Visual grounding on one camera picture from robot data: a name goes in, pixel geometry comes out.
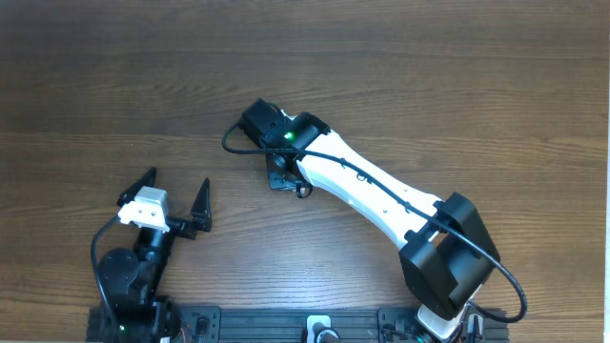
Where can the mounting rail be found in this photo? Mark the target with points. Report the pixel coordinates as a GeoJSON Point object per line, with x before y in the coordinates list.
{"type": "Point", "coordinates": [267, 326]}

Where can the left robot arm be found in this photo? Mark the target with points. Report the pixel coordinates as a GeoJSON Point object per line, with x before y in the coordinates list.
{"type": "Point", "coordinates": [119, 271]}

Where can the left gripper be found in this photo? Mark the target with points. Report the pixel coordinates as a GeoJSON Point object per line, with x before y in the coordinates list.
{"type": "Point", "coordinates": [183, 227]}

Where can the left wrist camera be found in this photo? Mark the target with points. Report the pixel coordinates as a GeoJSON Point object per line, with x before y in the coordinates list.
{"type": "Point", "coordinates": [145, 209]}

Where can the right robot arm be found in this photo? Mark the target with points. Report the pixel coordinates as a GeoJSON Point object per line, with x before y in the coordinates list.
{"type": "Point", "coordinates": [362, 190]}

